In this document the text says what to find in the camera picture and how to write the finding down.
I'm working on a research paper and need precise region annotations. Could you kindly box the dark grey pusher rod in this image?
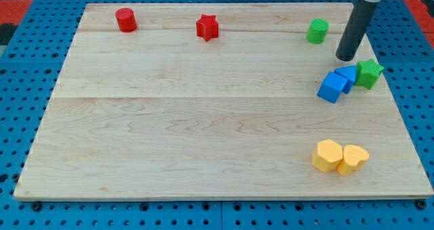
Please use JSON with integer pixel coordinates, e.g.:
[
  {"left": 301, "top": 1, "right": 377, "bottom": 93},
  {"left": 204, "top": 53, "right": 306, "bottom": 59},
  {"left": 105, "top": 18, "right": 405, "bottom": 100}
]
[{"left": 336, "top": 0, "right": 378, "bottom": 62}]

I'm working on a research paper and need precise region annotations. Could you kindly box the yellow hexagon block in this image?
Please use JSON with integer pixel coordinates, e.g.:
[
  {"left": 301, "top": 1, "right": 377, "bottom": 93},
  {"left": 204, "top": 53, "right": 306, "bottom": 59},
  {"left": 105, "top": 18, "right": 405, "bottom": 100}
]
[{"left": 311, "top": 139, "right": 343, "bottom": 172}]

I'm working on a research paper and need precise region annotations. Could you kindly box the green cylinder block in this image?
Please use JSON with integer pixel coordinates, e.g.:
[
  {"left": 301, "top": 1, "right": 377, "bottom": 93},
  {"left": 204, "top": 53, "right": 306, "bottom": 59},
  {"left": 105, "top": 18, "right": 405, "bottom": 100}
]
[{"left": 307, "top": 18, "right": 329, "bottom": 44}]

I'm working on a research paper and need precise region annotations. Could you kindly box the green star block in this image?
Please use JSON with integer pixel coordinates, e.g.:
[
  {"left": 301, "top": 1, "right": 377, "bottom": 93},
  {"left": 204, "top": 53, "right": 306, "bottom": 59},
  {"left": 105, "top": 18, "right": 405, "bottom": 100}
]
[{"left": 355, "top": 59, "right": 384, "bottom": 90}]

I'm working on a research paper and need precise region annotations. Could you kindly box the blue triangle block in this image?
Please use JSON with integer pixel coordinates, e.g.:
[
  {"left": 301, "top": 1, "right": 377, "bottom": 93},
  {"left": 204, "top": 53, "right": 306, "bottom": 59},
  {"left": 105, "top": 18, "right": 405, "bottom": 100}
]
[{"left": 334, "top": 65, "right": 357, "bottom": 94}]

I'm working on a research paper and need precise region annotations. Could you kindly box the blue cube block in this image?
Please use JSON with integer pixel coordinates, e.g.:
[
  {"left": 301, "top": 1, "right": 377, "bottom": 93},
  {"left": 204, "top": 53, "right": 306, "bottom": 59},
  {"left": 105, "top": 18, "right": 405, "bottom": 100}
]
[{"left": 317, "top": 72, "right": 348, "bottom": 103}]

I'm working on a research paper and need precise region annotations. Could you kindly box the yellow heart block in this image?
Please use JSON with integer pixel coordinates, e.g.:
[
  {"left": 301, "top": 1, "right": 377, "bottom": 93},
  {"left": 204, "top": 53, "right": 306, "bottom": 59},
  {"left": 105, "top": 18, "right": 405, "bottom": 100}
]
[{"left": 336, "top": 145, "right": 370, "bottom": 176}]

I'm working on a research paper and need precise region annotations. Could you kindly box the red star block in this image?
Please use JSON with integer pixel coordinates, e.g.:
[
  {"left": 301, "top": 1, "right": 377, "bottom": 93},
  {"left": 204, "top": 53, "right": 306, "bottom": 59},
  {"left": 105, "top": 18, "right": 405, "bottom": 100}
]
[{"left": 196, "top": 14, "right": 219, "bottom": 41}]

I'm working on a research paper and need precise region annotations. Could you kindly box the wooden board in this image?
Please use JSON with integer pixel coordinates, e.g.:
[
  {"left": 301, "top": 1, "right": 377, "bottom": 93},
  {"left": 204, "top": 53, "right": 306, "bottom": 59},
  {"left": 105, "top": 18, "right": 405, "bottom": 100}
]
[{"left": 14, "top": 3, "right": 433, "bottom": 202}]

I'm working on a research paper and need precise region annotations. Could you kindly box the red cylinder block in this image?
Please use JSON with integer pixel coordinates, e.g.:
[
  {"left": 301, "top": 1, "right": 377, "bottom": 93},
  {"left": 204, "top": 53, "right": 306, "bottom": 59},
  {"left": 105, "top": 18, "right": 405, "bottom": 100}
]
[{"left": 115, "top": 7, "right": 137, "bottom": 33}]

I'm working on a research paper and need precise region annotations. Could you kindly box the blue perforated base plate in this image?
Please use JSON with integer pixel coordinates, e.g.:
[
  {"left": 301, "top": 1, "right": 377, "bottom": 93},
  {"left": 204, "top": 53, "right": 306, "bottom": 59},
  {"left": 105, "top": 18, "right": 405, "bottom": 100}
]
[{"left": 1, "top": 0, "right": 433, "bottom": 229}]

